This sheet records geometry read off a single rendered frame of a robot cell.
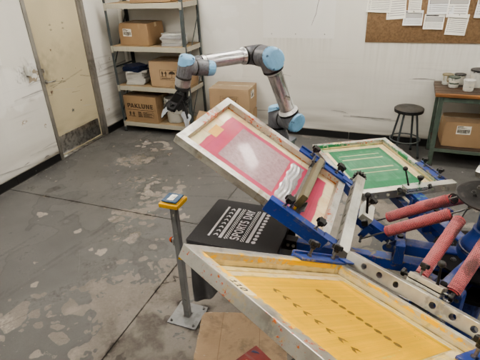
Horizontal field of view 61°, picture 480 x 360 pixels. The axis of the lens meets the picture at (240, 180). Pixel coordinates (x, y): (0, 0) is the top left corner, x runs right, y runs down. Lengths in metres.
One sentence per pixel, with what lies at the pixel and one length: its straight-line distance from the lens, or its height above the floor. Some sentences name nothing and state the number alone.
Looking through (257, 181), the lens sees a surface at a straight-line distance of 1.84.
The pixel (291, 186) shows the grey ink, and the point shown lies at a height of 1.25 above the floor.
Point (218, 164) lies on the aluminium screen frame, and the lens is 1.73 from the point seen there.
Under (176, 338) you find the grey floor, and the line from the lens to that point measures 2.94.
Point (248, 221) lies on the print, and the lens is 2.22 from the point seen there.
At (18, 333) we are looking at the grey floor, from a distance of 3.37.
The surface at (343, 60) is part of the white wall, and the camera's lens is 5.65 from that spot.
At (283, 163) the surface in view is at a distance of 2.07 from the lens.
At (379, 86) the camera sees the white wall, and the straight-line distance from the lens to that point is 5.69.
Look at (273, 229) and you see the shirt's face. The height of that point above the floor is 0.95.
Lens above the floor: 2.17
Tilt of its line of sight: 27 degrees down
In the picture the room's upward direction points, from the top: 2 degrees counter-clockwise
